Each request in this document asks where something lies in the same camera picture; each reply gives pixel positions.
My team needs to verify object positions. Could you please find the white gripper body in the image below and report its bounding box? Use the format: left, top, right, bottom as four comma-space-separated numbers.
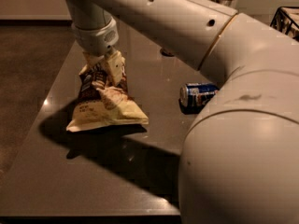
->
72, 19, 119, 56

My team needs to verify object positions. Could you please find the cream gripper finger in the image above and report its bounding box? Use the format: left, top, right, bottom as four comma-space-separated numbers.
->
83, 51, 104, 67
105, 49, 125, 86

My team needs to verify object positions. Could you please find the brown sea salt chip bag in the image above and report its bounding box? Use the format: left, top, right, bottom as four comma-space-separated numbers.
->
66, 56, 149, 133

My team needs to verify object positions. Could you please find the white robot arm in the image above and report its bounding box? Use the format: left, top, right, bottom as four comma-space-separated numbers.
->
77, 0, 299, 224

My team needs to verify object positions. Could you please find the red soda can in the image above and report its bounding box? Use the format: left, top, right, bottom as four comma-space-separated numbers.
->
160, 48, 175, 57

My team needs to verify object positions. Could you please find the blue pepsi can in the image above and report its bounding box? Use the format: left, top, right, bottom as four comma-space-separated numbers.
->
179, 83, 219, 107

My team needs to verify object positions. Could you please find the black wire basket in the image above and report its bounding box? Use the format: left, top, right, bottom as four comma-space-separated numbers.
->
270, 7, 299, 41

